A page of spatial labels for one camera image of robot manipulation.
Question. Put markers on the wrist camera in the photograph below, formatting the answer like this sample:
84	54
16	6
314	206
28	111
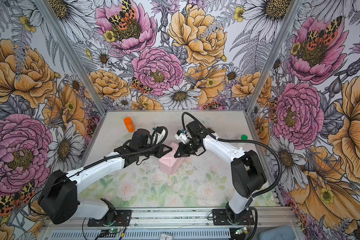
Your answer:
140	137
193	130

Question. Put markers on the orange tube bottle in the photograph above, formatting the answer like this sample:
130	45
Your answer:
129	124

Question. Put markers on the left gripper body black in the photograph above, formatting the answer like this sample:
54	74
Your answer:
156	151

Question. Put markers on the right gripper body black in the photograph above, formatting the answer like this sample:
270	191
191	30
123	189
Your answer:
188	148

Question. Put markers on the white slotted cable duct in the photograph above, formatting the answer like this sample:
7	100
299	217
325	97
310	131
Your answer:
141	234

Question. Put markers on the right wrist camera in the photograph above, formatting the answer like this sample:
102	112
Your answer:
193	130

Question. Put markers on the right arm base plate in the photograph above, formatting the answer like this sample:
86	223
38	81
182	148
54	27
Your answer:
226	217

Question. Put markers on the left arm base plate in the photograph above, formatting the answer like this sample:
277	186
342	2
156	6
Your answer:
115	218

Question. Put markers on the aluminium front rail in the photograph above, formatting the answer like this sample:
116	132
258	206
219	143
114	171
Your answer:
182	218

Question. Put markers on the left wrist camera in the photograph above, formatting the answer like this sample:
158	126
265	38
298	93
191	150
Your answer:
140	137

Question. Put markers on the blue-grey cloth pad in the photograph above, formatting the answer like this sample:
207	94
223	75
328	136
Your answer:
280	233

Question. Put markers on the purple wrapping paper sheet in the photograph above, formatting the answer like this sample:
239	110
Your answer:
168	163

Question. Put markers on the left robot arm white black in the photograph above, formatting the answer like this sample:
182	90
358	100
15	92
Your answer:
60	199

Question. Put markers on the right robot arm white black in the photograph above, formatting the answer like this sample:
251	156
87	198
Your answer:
248	175

